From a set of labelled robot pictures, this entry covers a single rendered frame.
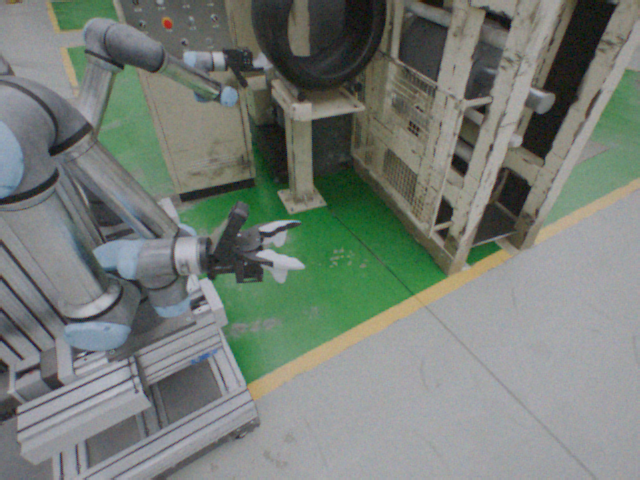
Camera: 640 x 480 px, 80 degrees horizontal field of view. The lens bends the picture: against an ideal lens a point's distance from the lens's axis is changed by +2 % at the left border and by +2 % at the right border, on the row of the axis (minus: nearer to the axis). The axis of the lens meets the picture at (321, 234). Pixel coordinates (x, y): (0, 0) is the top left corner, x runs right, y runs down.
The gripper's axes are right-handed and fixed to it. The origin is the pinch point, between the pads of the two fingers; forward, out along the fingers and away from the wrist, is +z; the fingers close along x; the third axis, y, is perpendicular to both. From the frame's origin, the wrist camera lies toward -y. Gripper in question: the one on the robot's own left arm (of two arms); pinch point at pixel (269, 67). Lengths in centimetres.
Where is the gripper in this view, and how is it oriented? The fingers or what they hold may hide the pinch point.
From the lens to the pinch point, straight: 182.8
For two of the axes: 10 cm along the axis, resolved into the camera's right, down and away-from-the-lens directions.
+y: 1.1, -7.7, -6.3
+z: 9.2, -1.6, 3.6
